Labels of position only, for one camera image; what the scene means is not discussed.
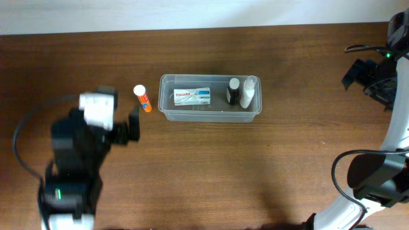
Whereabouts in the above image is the orange effervescent tablet tube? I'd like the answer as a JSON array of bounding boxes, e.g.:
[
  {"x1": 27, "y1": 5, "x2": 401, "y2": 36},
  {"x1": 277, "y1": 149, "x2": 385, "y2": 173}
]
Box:
[{"x1": 133, "y1": 84, "x2": 152, "y2": 112}]

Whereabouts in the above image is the white Panadol medicine box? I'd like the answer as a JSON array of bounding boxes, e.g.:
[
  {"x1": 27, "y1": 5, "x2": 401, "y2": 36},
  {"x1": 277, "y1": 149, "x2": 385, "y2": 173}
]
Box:
[{"x1": 174, "y1": 88, "x2": 211, "y2": 106}]

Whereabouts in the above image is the dark brown syrup bottle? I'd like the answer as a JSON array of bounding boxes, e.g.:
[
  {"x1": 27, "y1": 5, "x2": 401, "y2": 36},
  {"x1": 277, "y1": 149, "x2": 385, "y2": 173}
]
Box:
[{"x1": 226, "y1": 78, "x2": 240, "y2": 105}]

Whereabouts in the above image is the white calamine lotion bottle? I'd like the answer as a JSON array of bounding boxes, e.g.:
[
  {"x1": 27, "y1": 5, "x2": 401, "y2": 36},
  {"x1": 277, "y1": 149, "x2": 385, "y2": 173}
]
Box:
[{"x1": 239, "y1": 75, "x2": 258, "y2": 109}]

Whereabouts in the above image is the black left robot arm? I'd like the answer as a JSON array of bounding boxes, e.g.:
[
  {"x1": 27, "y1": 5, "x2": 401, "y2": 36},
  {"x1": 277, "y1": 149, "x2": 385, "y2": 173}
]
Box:
[{"x1": 38, "y1": 86, "x2": 140, "y2": 229}]

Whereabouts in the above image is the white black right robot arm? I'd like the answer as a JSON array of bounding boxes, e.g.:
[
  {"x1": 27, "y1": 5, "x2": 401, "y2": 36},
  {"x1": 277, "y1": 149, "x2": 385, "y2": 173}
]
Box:
[{"x1": 301, "y1": 10, "x2": 408, "y2": 229}]

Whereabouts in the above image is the clear plastic container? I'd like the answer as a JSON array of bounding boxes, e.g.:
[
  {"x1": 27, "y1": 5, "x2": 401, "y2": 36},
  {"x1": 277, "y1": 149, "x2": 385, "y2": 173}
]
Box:
[{"x1": 158, "y1": 74, "x2": 262, "y2": 123}]

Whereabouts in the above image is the black left camera cable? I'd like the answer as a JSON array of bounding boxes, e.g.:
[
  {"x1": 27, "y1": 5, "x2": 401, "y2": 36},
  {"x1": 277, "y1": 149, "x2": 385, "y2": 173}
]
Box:
[{"x1": 12, "y1": 94, "x2": 81, "y2": 230}]

